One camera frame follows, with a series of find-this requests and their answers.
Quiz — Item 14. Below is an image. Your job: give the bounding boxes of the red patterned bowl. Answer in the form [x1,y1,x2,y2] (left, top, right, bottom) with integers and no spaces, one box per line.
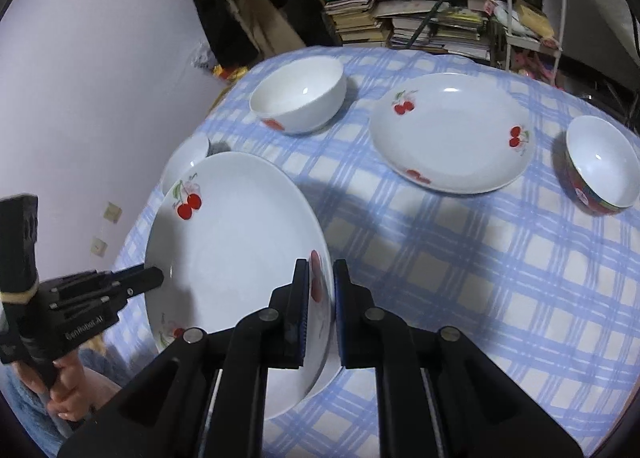
[565,115,640,215]

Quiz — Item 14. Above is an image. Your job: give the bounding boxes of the brown cardboard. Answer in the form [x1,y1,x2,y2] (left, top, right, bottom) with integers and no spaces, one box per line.
[222,0,308,62]

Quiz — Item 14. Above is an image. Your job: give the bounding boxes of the stack of books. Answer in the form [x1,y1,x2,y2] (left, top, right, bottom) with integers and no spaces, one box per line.
[322,0,493,59]

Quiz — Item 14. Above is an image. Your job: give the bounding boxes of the white cherry plate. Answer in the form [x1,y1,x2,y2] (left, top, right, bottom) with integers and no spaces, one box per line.
[369,72,537,195]
[144,151,335,421]

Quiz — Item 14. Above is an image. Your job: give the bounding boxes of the blue plaid blanket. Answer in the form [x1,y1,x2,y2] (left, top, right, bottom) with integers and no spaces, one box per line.
[102,46,640,458]

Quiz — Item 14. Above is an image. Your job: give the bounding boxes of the person's blue jeans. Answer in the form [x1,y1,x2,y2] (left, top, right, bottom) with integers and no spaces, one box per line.
[2,333,151,456]

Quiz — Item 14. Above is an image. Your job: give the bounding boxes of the person's left hand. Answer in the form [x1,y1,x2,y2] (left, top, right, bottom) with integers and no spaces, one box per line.
[46,352,91,420]

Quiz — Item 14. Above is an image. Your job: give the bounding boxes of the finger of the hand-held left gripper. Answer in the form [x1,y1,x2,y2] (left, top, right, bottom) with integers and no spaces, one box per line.
[42,265,165,313]

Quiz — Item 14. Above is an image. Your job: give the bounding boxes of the small white bowl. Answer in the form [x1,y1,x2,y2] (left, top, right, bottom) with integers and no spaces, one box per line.
[161,133,211,196]

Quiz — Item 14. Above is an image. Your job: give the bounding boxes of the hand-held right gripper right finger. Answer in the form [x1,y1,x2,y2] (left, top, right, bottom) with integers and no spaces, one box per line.
[333,259,585,458]

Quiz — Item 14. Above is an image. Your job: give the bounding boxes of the white cherry bowl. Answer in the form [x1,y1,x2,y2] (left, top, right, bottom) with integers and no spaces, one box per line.
[249,57,347,135]

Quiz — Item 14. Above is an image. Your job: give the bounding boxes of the pink toys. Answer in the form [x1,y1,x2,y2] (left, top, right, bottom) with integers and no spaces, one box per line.
[514,49,557,85]

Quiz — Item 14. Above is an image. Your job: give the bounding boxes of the brown paper packet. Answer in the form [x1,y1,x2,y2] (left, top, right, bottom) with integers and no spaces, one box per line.
[514,0,557,40]

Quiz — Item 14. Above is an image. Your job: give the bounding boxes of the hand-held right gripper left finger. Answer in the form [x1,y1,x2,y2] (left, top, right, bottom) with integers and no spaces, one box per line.
[57,258,308,458]

